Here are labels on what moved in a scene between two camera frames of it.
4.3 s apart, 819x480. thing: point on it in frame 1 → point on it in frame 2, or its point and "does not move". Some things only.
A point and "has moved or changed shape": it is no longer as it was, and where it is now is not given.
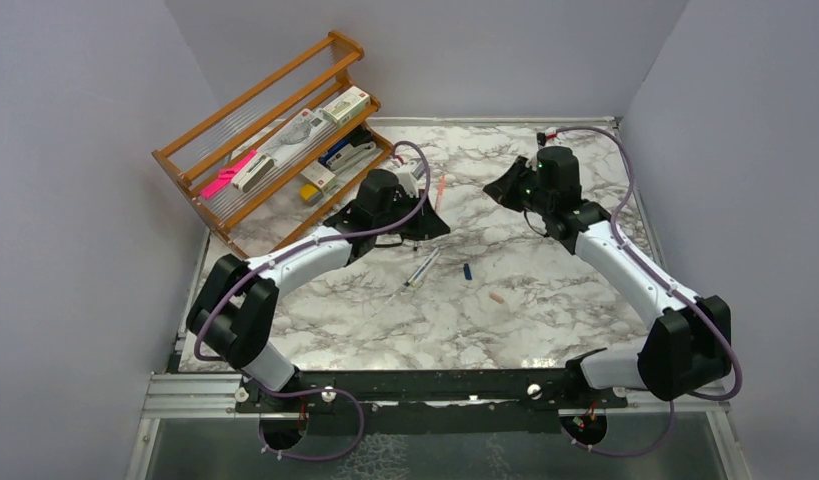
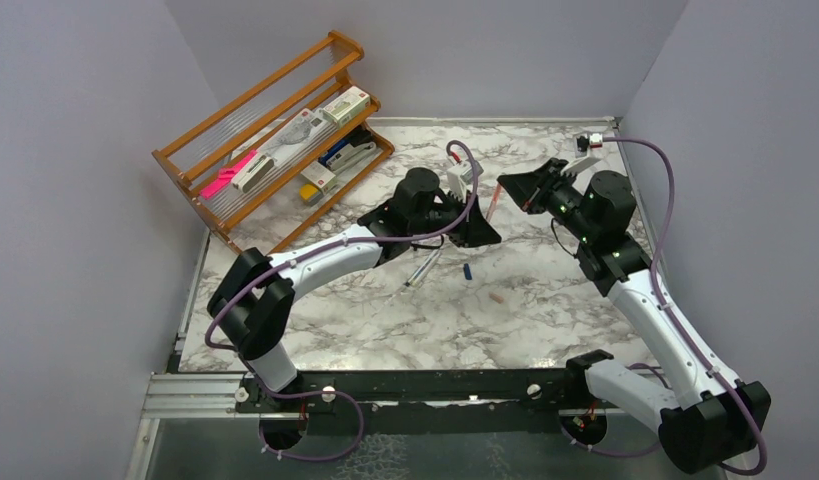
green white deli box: [347, 105] does not move
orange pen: [441, 192] has moved or changed shape
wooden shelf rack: [281, 149] does not move
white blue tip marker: [422, 268] does not move
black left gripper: [427, 225] → [475, 229]
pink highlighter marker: [226, 175] does not move
